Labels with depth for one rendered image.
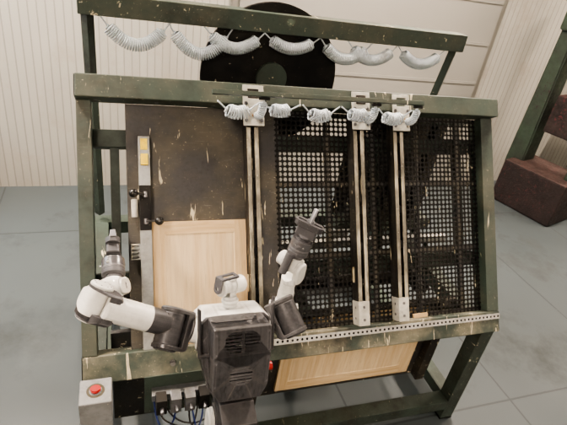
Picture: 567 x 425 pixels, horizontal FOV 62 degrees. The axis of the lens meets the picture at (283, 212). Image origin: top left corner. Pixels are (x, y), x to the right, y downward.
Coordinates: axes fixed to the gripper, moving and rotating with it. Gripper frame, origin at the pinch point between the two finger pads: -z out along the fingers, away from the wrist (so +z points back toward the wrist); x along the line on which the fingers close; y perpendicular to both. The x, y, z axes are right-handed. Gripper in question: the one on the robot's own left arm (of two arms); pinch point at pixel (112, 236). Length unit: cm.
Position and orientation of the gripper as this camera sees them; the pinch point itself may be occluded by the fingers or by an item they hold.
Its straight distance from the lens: 206.2
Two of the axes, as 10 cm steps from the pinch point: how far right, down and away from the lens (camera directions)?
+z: 2.0, 8.3, -5.3
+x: -2.5, 5.6, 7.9
